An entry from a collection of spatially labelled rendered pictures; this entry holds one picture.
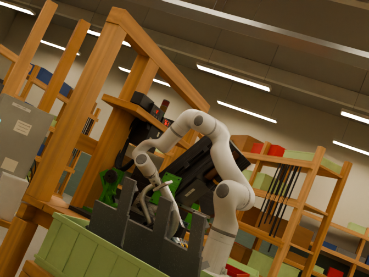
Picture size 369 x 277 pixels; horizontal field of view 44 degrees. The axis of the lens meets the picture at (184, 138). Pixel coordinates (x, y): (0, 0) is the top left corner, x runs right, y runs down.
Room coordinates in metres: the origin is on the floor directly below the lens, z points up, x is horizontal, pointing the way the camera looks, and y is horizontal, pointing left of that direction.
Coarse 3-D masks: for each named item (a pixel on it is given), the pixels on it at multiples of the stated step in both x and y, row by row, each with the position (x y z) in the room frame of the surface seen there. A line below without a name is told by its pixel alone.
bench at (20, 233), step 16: (32, 208) 2.32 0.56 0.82; (48, 208) 2.23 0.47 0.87; (64, 208) 2.36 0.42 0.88; (16, 224) 2.28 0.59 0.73; (32, 224) 2.30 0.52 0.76; (48, 224) 2.31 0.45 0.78; (16, 240) 2.27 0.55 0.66; (0, 256) 2.29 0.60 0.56; (16, 256) 2.29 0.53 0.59; (0, 272) 2.27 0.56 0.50; (16, 272) 2.34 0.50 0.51
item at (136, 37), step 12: (120, 12) 2.27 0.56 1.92; (120, 24) 2.27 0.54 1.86; (132, 24) 2.35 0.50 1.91; (132, 36) 2.39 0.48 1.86; (144, 36) 2.49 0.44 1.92; (144, 48) 2.53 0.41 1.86; (156, 48) 2.63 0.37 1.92; (156, 60) 2.68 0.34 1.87; (168, 60) 2.80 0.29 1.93; (168, 72) 2.85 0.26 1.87; (180, 72) 2.98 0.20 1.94; (180, 84) 3.05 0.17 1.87; (192, 96) 3.27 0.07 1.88; (204, 108) 3.53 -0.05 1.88
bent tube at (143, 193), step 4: (160, 180) 2.69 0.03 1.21; (144, 188) 2.71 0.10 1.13; (148, 188) 2.70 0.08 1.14; (152, 188) 2.70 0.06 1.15; (144, 192) 2.70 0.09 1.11; (140, 196) 2.69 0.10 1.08; (144, 196) 2.70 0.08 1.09; (140, 200) 2.68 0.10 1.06; (144, 204) 2.66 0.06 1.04; (144, 208) 2.65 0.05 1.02; (144, 212) 2.64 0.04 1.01; (148, 212) 2.64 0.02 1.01; (144, 216) 2.64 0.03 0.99; (148, 216) 2.62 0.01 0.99; (148, 220) 2.61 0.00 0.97
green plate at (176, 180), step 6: (168, 174) 2.74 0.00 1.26; (162, 180) 2.73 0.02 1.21; (168, 180) 2.72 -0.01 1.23; (174, 180) 2.71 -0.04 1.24; (180, 180) 2.70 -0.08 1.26; (174, 186) 2.69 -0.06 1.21; (156, 192) 2.71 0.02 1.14; (174, 192) 2.68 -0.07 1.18; (150, 198) 2.70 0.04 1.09; (156, 198) 2.69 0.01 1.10; (174, 198) 2.75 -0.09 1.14; (156, 204) 2.68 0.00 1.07
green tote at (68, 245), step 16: (64, 224) 1.48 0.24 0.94; (80, 224) 1.61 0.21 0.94; (48, 240) 1.50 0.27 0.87; (64, 240) 1.46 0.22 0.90; (80, 240) 1.42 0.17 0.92; (96, 240) 1.39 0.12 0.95; (48, 256) 1.48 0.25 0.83; (64, 256) 1.44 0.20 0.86; (80, 256) 1.41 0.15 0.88; (96, 256) 1.38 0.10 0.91; (112, 256) 1.35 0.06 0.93; (128, 256) 1.31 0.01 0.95; (64, 272) 1.43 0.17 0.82; (80, 272) 1.40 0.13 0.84; (96, 272) 1.36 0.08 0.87; (112, 272) 1.33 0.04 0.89; (128, 272) 1.30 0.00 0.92; (144, 272) 1.28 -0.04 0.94; (160, 272) 1.24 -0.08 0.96
